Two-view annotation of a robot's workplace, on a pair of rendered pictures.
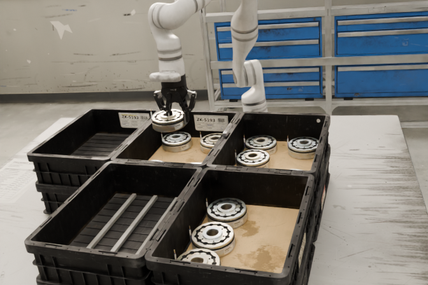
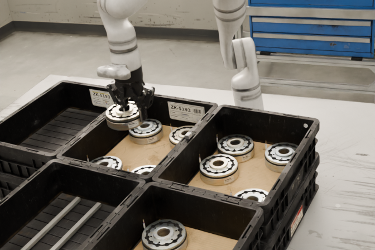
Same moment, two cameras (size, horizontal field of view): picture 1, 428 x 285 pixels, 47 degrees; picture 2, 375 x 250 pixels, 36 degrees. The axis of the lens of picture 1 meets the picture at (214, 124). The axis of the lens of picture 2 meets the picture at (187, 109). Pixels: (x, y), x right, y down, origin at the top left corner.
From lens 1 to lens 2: 0.36 m
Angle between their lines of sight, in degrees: 12
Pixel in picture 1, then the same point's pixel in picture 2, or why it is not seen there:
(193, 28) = not seen: outside the picture
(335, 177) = (325, 192)
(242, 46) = (225, 27)
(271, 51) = not seen: outside the picture
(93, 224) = (27, 230)
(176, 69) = (127, 62)
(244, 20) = not seen: outside the picture
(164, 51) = (114, 42)
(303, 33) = not seen: outside the picture
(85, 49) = not seen: outside the picture
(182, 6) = not seen: outside the picture
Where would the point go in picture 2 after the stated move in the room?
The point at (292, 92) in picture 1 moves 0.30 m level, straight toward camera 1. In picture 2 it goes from (336, 48) to (331, 71)
